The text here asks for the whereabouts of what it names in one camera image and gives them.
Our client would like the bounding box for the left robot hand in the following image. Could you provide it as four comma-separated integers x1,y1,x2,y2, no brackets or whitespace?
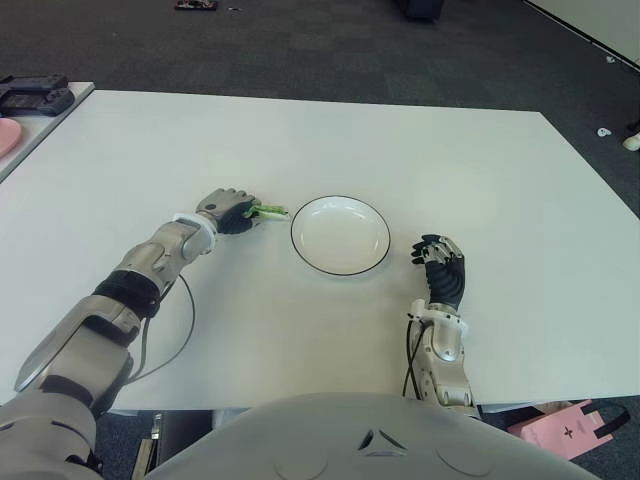
194,187,262,237

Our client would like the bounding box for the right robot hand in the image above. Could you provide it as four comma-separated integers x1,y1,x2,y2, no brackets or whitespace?
409,232,468,308

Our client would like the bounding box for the green toothpaste tube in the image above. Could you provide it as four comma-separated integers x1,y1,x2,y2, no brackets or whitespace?
243,201,292,223

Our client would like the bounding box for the white plate black rim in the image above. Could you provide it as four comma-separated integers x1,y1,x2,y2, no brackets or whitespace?
289,195,393,278

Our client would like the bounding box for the pink plate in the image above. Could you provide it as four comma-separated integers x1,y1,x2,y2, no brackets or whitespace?
0,117,24,157

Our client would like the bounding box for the pink paper bag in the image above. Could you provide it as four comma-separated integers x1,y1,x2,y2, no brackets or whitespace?
506,398,633,464

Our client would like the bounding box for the grey robot torso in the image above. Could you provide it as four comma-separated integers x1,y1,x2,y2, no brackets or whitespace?
0,388,597,480

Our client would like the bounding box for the white side table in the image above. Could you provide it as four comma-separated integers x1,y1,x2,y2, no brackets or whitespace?
0,80,96,184

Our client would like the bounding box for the black game controller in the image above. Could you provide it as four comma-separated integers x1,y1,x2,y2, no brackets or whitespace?
0,73,73,118

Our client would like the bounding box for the white shoe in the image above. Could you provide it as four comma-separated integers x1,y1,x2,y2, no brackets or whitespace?
621,119,640,152

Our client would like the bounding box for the dark floor box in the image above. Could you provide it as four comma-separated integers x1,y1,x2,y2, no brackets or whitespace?
398,0,447,23

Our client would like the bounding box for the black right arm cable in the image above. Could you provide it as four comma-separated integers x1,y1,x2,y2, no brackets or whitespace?
399,318,427,399

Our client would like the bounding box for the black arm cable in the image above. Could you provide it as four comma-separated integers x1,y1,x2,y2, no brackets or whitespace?
130,272,197,387
399,318,427,399

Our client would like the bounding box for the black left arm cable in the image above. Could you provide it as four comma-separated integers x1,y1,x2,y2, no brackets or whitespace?
130,272,197,387

